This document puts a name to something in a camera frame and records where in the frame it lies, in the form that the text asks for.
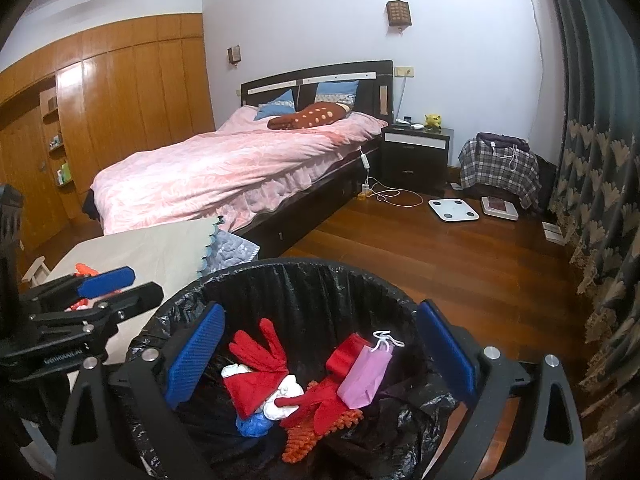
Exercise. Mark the white bathroom scale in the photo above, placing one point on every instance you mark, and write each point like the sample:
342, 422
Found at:
453, 209

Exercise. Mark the plaid cloth on chair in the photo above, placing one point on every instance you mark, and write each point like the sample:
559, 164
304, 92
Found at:
500, 170

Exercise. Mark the dark wooden bed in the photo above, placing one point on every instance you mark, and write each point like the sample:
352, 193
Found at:
320, 72

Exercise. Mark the wall socket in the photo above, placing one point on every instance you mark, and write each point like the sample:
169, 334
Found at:
404, 71

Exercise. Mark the blue quilted cloth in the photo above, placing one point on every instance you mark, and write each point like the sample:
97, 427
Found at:
232, 252

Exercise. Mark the black cloth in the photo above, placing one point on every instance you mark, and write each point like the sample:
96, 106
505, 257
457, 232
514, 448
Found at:
90, 205

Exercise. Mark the patterned grey curtain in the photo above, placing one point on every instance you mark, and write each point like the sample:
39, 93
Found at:
595, 160

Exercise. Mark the blue patterned pillow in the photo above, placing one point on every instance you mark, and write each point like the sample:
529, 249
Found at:
337, 92

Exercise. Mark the red cloth scrap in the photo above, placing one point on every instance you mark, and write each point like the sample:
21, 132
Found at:
78, 304

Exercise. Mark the dark purple garment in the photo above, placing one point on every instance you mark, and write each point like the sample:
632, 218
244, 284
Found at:
500, 140

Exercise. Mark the white flat box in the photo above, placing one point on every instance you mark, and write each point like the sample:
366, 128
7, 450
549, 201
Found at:
553, 232

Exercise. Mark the scale with dark centre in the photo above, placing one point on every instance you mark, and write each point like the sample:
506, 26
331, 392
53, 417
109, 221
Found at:
500, 207

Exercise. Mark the wooden wardrobe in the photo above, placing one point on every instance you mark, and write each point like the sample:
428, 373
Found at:
130, 95

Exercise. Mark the large wooden wall lamp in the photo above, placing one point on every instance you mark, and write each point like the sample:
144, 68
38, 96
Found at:
398, 13

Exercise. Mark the red dotted pillow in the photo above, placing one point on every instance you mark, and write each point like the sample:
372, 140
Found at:
307, 116

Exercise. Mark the yellow power strip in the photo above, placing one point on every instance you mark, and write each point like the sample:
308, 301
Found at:
366, 190

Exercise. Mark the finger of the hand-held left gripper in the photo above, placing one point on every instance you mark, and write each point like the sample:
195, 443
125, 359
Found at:
135, 300
107, 280

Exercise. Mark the large orange foam net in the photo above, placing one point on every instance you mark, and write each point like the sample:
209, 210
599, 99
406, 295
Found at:
305, 437

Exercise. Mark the yellow plush toy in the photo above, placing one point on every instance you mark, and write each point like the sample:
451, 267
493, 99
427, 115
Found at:
433, 121

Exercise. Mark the small wooden wall lamp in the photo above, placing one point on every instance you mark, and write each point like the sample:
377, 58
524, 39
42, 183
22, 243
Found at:
234, 53

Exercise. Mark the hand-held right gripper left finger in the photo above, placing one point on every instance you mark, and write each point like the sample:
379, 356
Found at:
195, 355

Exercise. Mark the pink paper bag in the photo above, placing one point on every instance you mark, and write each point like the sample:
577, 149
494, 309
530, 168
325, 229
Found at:
365, 375

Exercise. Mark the small orange foam net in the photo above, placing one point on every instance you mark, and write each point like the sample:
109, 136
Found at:
86, 270

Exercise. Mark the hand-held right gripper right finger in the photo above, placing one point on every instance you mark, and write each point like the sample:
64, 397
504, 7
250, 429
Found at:
447, 352

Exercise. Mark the blue plastic bag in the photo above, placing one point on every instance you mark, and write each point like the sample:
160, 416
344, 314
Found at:
255, 425

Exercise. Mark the dark nightstand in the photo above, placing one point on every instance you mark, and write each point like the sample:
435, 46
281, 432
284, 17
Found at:
412, 160

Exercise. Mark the bin with black bag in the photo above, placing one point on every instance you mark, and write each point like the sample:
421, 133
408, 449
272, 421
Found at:
310, 300

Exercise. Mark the white tissue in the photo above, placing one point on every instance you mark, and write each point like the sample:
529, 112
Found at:
281, 407

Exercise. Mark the small white stool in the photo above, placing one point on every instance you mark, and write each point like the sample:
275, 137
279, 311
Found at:
36, 270

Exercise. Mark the red glove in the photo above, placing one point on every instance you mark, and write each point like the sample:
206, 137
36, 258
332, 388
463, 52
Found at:
260, 347
320, 402

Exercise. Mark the pink blanket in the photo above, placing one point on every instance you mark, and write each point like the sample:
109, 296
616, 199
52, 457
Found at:
220, 170

